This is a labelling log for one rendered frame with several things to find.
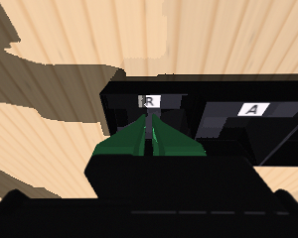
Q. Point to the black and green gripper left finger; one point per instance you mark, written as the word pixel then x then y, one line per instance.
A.
pixel 126 141

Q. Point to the black rack of bins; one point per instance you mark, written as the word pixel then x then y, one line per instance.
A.
pixel 254 119

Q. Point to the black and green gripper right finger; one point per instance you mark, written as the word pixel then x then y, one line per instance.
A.
pixel 172 142

